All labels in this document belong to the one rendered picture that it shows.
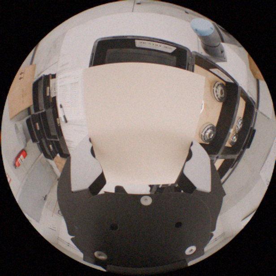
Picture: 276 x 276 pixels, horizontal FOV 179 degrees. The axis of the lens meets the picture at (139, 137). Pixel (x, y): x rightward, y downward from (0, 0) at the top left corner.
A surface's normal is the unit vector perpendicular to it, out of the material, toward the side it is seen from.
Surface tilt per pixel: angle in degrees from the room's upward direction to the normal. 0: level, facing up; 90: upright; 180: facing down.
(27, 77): 75
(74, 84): 0
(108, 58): 0
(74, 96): 0
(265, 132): 90
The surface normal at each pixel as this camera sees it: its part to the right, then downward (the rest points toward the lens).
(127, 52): 0.00, 0.50
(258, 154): -1.00, -0.04
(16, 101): 0.98, 0.11
